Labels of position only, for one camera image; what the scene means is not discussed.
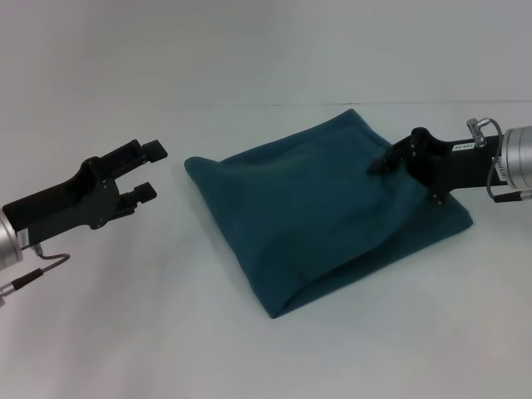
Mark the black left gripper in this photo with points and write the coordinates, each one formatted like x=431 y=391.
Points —
x=70 y=199

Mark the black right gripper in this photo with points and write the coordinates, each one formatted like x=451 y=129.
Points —
x=449 y=162

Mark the blue shirt with FREE print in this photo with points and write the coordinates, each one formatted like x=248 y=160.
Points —
x=316 y=208

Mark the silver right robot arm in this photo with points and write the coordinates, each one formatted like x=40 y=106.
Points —
x=517 y=156

